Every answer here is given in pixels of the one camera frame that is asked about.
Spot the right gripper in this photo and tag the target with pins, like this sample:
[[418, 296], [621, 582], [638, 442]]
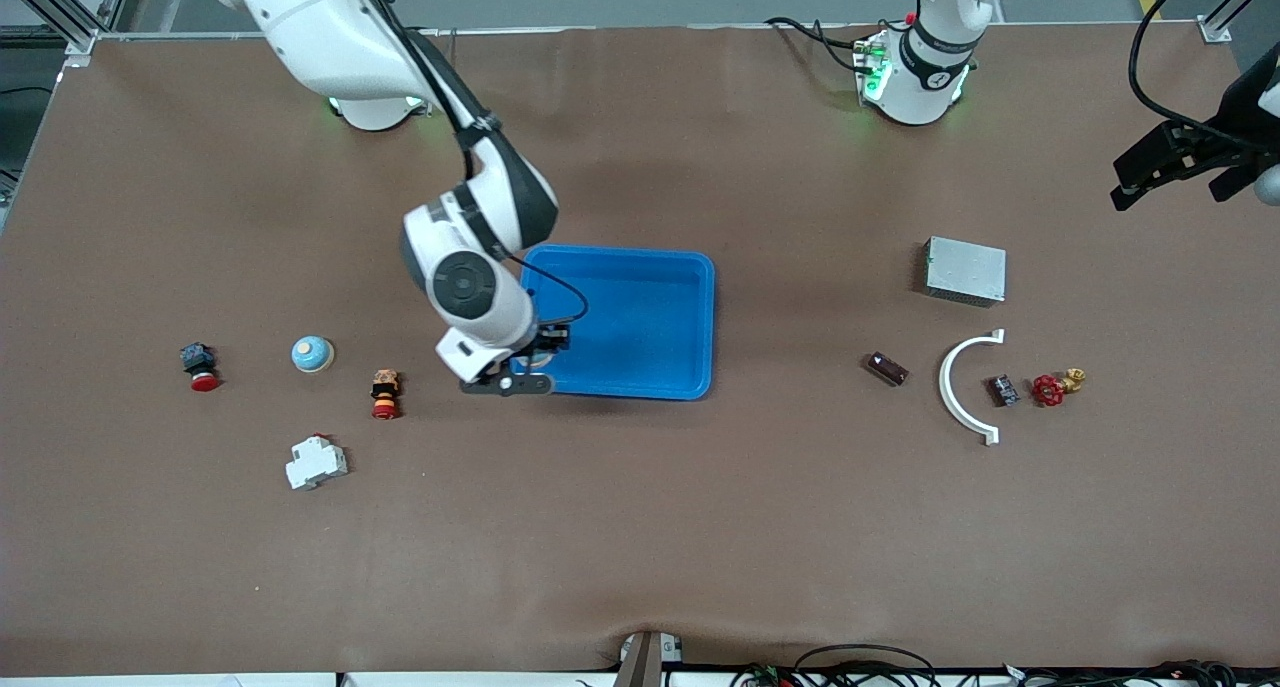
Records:
[[546, 342]]

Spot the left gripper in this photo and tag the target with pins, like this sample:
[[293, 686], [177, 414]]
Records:
[[1223, 138]]

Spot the blue round service bell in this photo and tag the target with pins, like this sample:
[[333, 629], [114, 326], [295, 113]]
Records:
[[312, 354], [546, 360]]

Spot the black capacitor with white print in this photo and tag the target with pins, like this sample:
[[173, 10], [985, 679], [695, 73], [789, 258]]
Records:
[[1003, 391]]

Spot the dark brown cylindrical capacitor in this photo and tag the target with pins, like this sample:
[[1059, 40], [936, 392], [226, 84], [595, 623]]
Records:
[[887, 368]]

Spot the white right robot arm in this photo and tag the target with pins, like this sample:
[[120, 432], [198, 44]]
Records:
[[330, 27]]

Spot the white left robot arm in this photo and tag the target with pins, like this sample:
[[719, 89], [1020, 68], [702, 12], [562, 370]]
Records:
[[920, 77]]

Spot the blue plastic tray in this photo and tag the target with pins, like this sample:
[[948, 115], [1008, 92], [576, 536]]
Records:
[[640, 317]]

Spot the orange and red push button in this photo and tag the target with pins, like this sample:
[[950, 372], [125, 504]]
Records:
[[385, 392]]

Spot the brown table mat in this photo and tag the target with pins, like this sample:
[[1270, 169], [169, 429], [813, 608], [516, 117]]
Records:
[[640, 527]]

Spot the grey metal box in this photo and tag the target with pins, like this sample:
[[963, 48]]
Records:
[[965, 272]]

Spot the red handwheel brass valve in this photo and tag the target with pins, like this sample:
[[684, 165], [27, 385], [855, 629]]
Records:
[[1047, 391]]

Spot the white circuit breaker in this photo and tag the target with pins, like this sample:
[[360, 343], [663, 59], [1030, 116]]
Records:
[[315, 464]]

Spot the metal table clamp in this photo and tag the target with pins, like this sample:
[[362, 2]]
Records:
[[640, 662]]

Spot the red mushroom emergency stop button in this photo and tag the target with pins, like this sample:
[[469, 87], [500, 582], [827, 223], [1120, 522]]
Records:
[[200, 362]]

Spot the white curved plastic bracket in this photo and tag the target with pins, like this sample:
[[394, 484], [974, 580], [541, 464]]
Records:
[[944, 382]]

